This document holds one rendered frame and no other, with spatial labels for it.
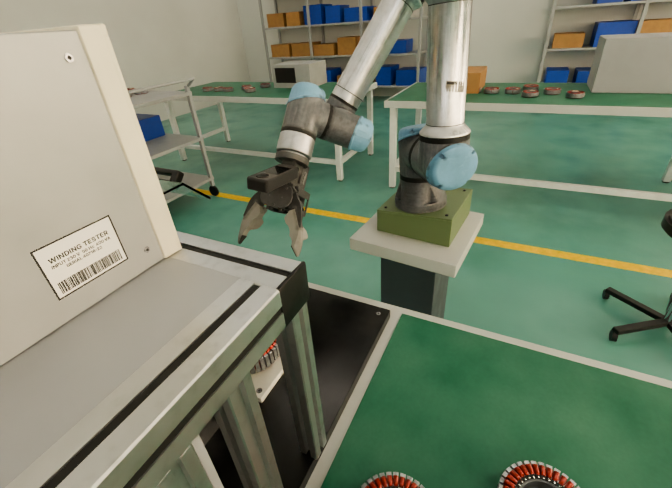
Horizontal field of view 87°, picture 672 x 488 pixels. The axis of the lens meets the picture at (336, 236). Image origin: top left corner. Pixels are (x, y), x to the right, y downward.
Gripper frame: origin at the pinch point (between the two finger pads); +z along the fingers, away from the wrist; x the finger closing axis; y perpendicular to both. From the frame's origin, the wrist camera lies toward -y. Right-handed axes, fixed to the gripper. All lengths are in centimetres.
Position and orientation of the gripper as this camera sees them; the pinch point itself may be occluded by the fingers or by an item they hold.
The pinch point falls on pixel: (265, 248)
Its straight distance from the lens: 72.8
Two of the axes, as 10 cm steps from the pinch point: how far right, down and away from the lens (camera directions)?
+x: -9.2, -1.8, 3.4
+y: 3.2, 1.5, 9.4
